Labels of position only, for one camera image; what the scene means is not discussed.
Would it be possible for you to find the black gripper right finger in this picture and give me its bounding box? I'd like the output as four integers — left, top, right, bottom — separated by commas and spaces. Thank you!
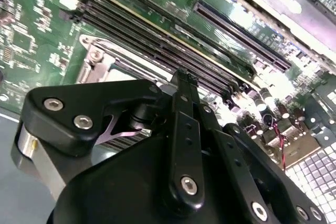
193, 76, 328, 224

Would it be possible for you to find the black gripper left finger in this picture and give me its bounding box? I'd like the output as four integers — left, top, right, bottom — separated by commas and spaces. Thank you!
10, 68, 206, 210

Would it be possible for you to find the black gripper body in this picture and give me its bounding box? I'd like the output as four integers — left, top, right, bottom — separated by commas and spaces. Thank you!
46, 129, 249, 224

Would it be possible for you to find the metal socket locking lever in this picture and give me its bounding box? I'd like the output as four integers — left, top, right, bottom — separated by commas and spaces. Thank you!
80, 34, 182, 83

